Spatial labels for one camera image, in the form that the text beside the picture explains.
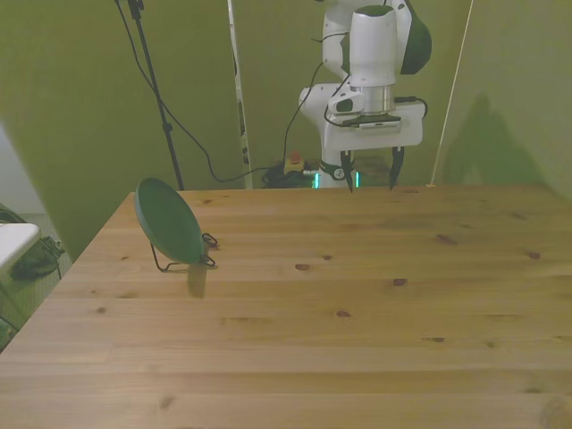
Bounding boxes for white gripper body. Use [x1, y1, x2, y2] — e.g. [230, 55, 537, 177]
[324, 101, 425, 151]

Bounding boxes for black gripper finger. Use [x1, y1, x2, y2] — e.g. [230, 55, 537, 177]
[340, 149, 356, 194]
[388, 146, 406, 192]

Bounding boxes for dark green round plate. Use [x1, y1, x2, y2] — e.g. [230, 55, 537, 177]
[134, 177, 206, 265]

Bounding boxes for brown mottled box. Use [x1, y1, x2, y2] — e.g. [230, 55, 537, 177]
[356, 156, 395, 187]

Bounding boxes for thin beige slanted rod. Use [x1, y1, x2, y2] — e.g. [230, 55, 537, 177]
[426, 0, 475, 189]

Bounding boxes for white vertical panel strip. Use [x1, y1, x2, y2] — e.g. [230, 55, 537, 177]
[226, 0, 254, 189]

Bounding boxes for dark green bag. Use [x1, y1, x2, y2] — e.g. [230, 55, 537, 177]
[9, 236, 67, 282]

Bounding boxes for white folding table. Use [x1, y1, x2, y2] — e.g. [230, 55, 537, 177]
[0, 223, 41, 273]

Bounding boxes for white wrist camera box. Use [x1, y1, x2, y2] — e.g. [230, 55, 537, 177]
[342, 114, 403, 134]

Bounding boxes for black cable pile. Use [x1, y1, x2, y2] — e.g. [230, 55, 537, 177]
[261, 163, 315, 189]

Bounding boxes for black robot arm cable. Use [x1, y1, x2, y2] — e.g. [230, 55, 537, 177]
[282, 30, 354, 173]

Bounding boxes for black tripod cable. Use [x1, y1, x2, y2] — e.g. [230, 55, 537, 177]
[114, 0, 287, 183]

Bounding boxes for black wire plate stand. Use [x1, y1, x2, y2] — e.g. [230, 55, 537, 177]
[150, 231, 221, 273]

